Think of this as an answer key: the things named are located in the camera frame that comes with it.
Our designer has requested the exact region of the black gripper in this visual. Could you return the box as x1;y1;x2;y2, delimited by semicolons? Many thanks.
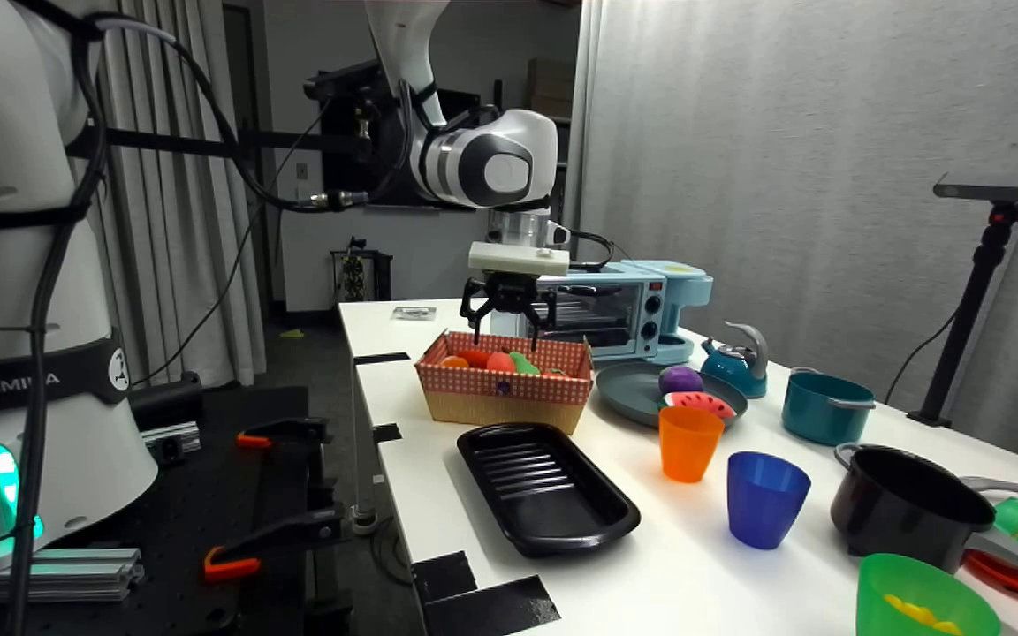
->
461;272;560;347

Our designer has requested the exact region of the red checkered basket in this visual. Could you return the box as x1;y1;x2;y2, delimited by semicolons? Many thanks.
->
415;329;596;437

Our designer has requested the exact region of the light blue toy oven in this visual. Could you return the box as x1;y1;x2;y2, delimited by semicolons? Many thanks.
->
537;259;716;366

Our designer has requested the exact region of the purple toy eggplant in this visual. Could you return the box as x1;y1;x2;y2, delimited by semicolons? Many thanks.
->
656;363;706;396

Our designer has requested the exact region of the toy watermelon slice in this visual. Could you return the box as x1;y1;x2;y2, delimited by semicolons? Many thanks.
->
662;389;740;431

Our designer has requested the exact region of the orange plastic cup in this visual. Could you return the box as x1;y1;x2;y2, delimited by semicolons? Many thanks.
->
653;402;728;486

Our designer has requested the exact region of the teal toy kettle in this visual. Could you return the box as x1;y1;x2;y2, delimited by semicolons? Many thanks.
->
696;319;774;402

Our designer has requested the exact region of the blue plastic cup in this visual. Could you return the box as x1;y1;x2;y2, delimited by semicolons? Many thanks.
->
726;447;812;556

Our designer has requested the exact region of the teal toy pot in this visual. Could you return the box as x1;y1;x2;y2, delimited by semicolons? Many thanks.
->
780;366;877;447

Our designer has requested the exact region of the black toy pot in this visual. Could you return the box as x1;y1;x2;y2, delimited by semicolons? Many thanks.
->
826;440;1018;597

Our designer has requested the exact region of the green plastic cup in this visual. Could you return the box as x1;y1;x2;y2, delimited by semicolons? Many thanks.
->
857;551;1003;636

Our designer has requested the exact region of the red toy utensil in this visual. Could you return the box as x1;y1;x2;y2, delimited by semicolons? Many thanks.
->
962;543;1018;612

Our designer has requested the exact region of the grey-blue plate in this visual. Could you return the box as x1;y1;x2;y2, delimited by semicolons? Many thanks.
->
594;359;752;431

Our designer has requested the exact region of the black plastic tray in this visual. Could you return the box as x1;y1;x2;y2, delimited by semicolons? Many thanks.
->
453;422;642;563

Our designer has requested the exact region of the black tape patch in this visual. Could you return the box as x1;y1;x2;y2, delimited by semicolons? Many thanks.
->
415;548;563;636

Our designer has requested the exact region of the grey curtain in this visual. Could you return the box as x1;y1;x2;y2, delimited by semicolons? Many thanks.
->
566;0;1018;463
96;0;271;391

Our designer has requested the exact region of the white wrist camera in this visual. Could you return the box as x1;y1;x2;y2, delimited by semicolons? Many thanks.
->
466;239;574;279

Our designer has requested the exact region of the orange handled clamp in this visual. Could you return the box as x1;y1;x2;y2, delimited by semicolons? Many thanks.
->
202;505;344;586
233;418;328;460

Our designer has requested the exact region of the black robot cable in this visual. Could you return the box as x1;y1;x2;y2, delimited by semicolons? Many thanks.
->
8;0;344;636

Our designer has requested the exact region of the black camera tripod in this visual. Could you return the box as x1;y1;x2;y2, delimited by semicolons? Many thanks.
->
909;173;1018;431

